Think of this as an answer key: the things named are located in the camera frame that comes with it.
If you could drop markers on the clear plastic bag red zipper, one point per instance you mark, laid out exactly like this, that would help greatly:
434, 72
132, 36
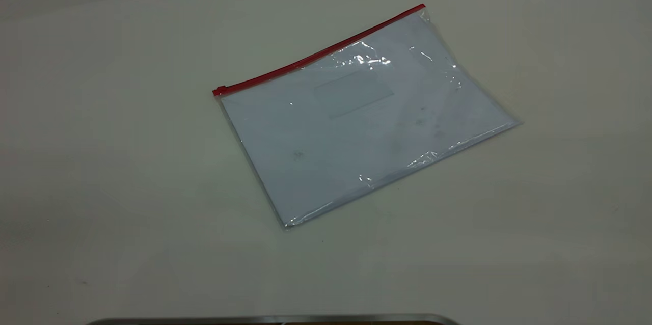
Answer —
367, 126

